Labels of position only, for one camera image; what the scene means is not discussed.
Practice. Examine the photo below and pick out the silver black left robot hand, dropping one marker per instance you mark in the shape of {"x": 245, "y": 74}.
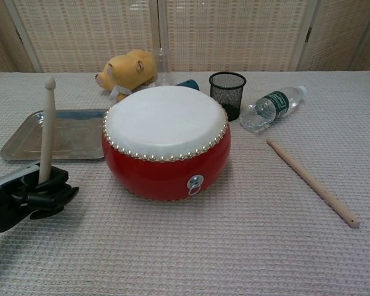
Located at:
{"x": 43, "y": 197}

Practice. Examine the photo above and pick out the wooden drumstick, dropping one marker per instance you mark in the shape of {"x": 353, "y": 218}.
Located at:
{"x": 311, "y": 182}
{"x": 48, "y": 123}

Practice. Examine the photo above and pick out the rectangular metal tray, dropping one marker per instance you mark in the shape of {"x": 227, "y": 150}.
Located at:
{"x": 77, "y": 138}

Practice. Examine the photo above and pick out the red drum white skin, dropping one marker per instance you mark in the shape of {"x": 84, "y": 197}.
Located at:
{"x": 163, "y": 123}

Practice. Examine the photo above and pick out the yellow plush toy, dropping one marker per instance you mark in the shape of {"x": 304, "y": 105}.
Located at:
{"x": 126, "y": 69}

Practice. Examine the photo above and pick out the white woven tablecloth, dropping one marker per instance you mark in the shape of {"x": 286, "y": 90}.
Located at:
{"x": 203, "y": 253}

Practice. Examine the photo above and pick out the clear plastic cup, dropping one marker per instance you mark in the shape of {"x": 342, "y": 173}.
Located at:
{"x": 165, "y": 71}

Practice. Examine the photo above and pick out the teal cylinder with holes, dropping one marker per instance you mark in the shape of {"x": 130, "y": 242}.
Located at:
{"x": 189, "y": 84}

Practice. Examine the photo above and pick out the black mesh pen holder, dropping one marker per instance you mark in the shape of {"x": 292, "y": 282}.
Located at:
{"x": 226, "y": 92}

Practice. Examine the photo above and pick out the clear water bottle green label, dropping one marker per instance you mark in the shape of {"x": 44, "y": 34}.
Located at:
{"x": 271, "y": 106}

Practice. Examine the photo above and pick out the woven folding screen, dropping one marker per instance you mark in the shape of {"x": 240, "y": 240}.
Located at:
{"x": 234, "y": 34}

